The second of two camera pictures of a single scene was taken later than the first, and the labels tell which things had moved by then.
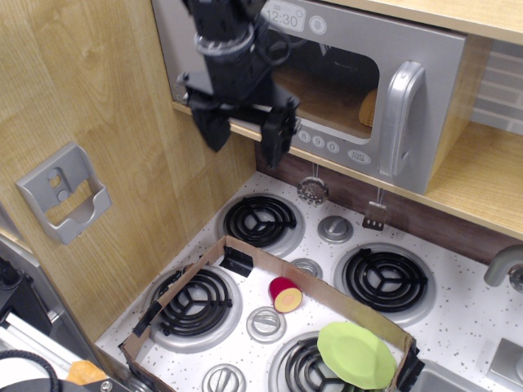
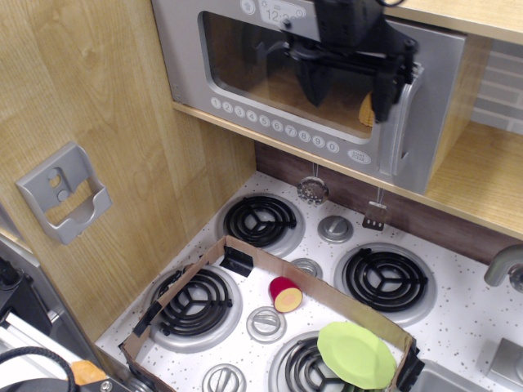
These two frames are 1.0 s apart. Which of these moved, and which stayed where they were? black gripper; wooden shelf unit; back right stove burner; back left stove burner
Moved: black gripper
Stayed: back right stove burner; back left stove burner; wooden shelf unit
